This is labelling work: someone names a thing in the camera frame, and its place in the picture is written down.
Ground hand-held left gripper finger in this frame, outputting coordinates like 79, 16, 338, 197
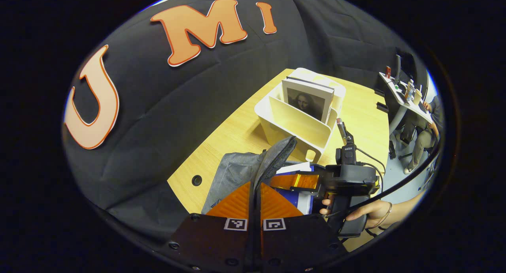
256, 182, 346, 273
168, 181, 256, 273

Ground blue cover book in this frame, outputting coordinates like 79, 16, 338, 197
275, 162, 317, 215

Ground cream bookshelf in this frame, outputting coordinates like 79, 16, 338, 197
254, 68, 347, 163

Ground grey schoolbag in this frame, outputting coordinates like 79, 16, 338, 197
201, 136, 317, 217

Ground white portrait cover book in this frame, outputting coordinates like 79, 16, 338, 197
281, 77, 336, 124

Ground white background table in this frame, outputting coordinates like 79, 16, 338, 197
378, 70, 430, 136

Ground dark monitor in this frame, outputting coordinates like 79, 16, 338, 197
395, 47, 418, 85

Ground black cable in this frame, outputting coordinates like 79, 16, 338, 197
348, 147, 441, 216

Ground thin bracelet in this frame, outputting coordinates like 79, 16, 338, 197
372, 202, 394, 229

